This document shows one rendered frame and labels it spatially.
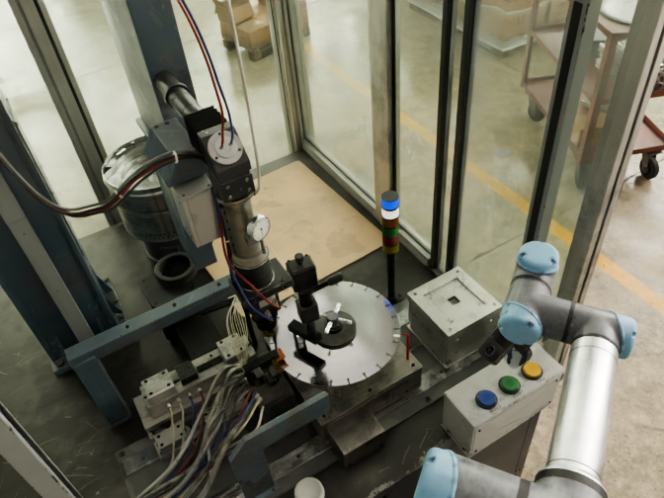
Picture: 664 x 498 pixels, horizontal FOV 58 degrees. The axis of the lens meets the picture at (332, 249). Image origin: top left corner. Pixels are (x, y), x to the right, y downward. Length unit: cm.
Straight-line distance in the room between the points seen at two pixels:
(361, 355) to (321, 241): 66
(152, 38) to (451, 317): 97
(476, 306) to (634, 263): 165
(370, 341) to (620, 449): 132
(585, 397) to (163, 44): 99
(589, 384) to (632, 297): 202
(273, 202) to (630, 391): 159
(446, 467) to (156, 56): 93
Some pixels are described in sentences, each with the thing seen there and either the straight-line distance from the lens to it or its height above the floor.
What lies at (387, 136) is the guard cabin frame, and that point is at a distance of 181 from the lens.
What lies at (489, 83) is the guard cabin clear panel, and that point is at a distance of 140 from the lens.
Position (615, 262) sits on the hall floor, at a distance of 316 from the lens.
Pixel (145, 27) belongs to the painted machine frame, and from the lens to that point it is 127.
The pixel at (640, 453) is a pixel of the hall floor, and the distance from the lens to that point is 256.
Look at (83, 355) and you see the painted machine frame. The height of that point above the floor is 104.
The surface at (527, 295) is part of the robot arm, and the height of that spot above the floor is 131.
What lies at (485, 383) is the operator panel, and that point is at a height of 90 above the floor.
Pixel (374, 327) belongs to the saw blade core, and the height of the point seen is 95.
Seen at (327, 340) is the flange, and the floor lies 96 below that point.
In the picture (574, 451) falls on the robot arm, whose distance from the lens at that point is 94.
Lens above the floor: 213
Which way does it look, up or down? 44 degrees down
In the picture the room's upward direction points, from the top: 6 degrees counter-clockwise
